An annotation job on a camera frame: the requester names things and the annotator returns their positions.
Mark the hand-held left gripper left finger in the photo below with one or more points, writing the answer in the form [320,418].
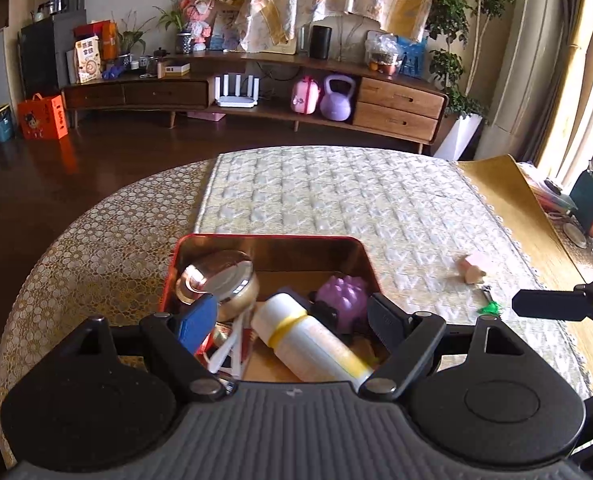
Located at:
[196,325]

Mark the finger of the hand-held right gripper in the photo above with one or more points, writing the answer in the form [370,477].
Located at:
[546,305]

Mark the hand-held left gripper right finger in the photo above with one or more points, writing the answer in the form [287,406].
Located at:
[386,320]

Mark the white sunglasses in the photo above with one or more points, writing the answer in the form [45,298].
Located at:
[225,352]

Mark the purple toy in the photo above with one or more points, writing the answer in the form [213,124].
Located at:
[344,295]

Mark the round metal tin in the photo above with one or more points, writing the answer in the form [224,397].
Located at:
[221,280]

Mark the white bottle yellow band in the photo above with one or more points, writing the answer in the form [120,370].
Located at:
[306,340]

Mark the red metal tin box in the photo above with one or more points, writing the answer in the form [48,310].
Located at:
[296,255]

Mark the pink toy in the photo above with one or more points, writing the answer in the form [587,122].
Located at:
[474,267]

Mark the yellow table mat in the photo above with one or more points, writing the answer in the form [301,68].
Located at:
[526,220]

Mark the cream quilted table mat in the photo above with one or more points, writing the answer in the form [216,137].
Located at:
[351,195]

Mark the white planter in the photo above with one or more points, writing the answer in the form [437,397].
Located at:
[459,137]

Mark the pink flat box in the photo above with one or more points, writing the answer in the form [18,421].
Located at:
[206,115]

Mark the wooden TV cabinet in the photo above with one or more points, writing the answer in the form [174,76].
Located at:
[401,105]

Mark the purple kettlebell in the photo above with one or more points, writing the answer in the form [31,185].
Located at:
[337,105]

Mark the white router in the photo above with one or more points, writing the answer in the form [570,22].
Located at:
[236,95]

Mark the pink toy case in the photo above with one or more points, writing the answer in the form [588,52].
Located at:
[306,97]

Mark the beige curtain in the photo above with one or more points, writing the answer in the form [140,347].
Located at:
[531,60]

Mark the white small box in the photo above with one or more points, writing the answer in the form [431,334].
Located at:
[175,69]

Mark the orange gift bag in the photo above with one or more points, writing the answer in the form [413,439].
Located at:
[41,120]

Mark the blue bag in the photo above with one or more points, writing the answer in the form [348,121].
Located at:
[415,60]

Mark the clear plastic bag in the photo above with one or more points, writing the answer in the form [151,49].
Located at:
[384,55]

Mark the blue toy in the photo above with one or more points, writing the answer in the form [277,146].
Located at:
[114,72]

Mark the dark teapot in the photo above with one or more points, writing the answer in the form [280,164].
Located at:
[162,53]

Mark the blue trash bin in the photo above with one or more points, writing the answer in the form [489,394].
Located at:
[0,127]

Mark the plant in patterned vase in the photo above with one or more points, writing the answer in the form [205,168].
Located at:
[182,42]

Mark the black speaker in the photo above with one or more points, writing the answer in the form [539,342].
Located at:
[320,42]

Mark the printed snack box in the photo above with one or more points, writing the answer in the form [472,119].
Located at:
[89,60]

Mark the small potted plant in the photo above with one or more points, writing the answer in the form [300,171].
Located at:
[134,37]

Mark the tall green potted tree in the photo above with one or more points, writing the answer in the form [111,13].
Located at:
[449,25]

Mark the black fridge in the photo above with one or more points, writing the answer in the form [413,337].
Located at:
[41,60]

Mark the pink doll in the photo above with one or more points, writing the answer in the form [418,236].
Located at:
[200,15]

